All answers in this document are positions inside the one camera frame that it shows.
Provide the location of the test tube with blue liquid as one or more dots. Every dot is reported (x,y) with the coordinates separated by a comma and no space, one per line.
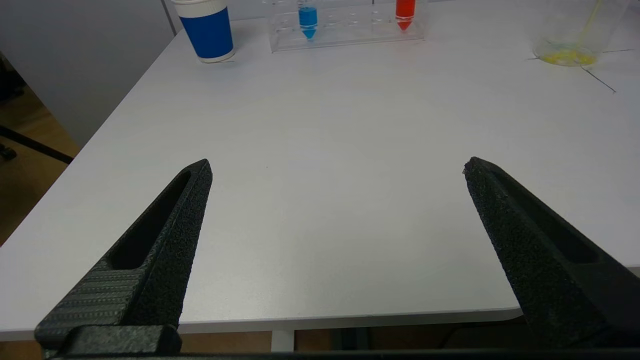
(308,20)

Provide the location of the clear acrylic test tube rack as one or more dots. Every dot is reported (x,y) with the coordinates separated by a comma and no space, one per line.
(350,35)

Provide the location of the black office chair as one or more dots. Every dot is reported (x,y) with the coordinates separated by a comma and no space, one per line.
(35,146)

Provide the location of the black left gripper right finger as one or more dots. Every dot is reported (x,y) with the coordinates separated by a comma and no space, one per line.
(540,260)

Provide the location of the blue and white paper cup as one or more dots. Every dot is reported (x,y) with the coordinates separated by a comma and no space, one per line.
(207,35)

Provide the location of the clear glass beaker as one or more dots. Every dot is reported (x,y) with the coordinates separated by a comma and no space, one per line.
(567,50)

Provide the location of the test tube with red liquid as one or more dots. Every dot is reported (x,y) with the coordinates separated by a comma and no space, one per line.
(405,12)

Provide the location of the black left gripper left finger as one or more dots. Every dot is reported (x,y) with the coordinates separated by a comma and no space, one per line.
(160,270)

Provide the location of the white table leg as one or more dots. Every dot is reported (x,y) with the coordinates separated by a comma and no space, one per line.
(282,340)

